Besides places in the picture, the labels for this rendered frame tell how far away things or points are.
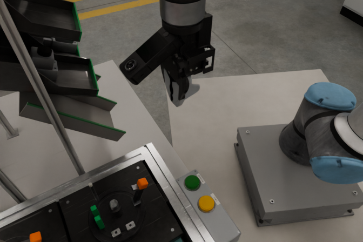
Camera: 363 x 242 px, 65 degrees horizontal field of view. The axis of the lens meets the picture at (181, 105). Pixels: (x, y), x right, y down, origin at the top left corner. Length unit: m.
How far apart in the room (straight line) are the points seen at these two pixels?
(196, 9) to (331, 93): 0.46
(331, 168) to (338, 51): 2.59
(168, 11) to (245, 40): 2.63
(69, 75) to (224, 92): 0.65
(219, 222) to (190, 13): 0.52
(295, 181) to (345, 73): 2.19
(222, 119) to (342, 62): 2.14
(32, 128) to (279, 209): 0.88
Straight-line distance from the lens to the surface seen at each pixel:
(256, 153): 0.90
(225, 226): 0.78
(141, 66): 0.50
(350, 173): 0.73
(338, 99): 0.80
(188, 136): 1.03
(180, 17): 0.47
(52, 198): 0.87
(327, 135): 0.71
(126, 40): 3.05
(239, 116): 1.12
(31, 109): 0.75
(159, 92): 2.42
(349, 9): 3.83
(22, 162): 1.11
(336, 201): 0.90
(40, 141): 1.14
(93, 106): 0.93
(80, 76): 0.78
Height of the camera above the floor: 1.69
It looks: 47 degrees down
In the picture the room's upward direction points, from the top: straight up
